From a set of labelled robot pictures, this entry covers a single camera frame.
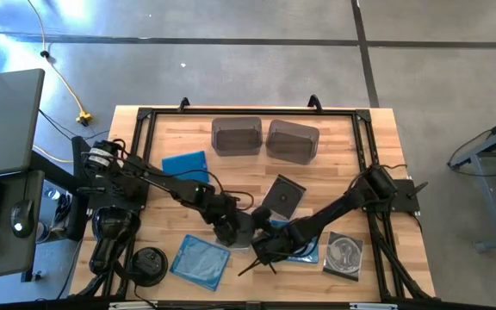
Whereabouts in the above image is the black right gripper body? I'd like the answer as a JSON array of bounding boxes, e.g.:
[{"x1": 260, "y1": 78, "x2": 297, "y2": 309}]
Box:
[{"x1": 251, "y1": 230, "x2": 295, "y2": 264}]

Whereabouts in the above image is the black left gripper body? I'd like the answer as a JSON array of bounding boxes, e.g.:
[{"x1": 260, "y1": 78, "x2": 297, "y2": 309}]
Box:
[{"x1": 207, "y1": 195, "x2": 245, "y2": 236}]

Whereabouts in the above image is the translucent blue jewel case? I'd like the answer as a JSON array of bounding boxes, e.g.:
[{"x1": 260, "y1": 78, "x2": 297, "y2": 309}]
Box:
[
  {"x1": 271, "y1": 220, "x2": 320, "y2": 264},
  {"x1": 169, "y1": 233, "x2": 232, "y2": 293}
]

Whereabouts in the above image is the clear jewel case with disc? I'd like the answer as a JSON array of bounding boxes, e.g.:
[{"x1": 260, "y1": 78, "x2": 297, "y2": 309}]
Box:
[{"x1": 321, "y1": 231, "x2": 365, "y2": 282}]

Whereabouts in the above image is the opaque blue jewel case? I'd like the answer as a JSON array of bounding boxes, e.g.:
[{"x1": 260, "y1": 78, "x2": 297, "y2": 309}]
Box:
[{"x1": 161, "y1": 150, "x2": 211, "y2": 184}]

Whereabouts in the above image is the black beam with silver brackets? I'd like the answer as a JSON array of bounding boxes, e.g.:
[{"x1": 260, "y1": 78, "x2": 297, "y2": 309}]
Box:
[{"x1": 0, "y1": 299, "x2": 496, "y2": 310}]

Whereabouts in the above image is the grey translucent plastic bin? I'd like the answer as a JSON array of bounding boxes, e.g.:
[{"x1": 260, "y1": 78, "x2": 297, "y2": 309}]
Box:
[
  {"x1": 264, "y1": 119, "x2": 321, "y2": 166},
  {"x1": 211, "y1": 115, "x2": 264, "y2": 157}
]

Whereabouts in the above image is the round black disc-shaped device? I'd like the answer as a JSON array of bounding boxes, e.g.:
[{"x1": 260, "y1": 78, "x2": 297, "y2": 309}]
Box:
[{"x1": 127, "y1": 245, "x2": 170, "y2": 288}]

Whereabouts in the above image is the glossy black curved housing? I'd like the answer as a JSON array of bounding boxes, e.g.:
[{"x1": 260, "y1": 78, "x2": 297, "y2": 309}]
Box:
[{"x1": 89, "y1": 205, "x2": 142, "y2": 276}]

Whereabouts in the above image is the clear plastic bottle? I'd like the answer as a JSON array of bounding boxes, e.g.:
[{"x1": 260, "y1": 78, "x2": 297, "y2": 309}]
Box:
[{"x1": 43, "y1": 185, "x2": 62, "y2": 202}]

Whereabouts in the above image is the blue white can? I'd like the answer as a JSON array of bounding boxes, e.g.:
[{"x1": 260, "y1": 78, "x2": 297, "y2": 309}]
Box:
[{"x1": 35, "y1": 221, "x2": 53, "y2": 245}]

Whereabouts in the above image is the black computer mouse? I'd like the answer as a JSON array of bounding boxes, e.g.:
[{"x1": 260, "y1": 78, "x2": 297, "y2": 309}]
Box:
[{"x1": 9, "y1": 199, "x2": 36, "y2": 239}]

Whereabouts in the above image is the small grey desk panel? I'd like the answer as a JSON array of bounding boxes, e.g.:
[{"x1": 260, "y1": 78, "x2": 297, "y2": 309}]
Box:
[{"x1": 0, "y1": 170, "x2": 46, "y2": 283}]

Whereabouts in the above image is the grey metal table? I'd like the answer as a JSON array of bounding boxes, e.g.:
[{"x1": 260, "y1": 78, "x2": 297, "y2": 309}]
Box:
[{"x1": 447, "y1": 108, "x2": 496, "y2": 253}]

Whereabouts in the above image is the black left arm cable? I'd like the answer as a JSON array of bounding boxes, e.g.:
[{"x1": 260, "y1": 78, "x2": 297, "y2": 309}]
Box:
[{"x1": 161, "y1": 167, "x2": 257, "y2": 213}]

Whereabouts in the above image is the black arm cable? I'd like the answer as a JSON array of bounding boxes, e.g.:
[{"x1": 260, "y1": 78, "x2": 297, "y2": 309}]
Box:
[
  {"x1": 161, "y1": 167, "x2": 257, "y2": 213},
  {"x1": 238, "y1": 257, "x2": 277, "y2": 276}
]

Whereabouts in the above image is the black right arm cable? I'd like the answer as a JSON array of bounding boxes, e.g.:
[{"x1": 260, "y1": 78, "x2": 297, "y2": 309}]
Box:
[{"x1": 238, "y1": 257, "x2": 277, "y2": 276}]

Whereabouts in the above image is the black aluminium table frame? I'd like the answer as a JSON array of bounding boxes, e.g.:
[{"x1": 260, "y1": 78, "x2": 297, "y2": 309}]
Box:
[{"x1": 73, "y1": 106, "x2": 437, "y2": 302}]

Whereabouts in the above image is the black coiled cable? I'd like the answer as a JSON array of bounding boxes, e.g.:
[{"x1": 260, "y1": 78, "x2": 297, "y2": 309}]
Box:
[{"x1": 53, "y1": 191, "x2": 72, "y2": 225}]

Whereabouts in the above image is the yellow floor cable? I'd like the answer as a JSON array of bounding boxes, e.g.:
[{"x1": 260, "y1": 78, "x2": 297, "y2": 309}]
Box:
[{"x1": 26, "y1": 0, "x2": 95, "y2": 164}]

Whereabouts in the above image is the black desk support frame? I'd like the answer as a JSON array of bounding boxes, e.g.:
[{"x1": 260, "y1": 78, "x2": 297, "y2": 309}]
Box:
[{"x1": 22, "y1": 135, "x2": 90, "y2": 242}]

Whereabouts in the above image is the black floor cable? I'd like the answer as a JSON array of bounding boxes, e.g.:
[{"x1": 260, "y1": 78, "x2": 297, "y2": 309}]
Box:
[{"x1": 36, "y1": 109, "x2": 111, "y2": 142}]

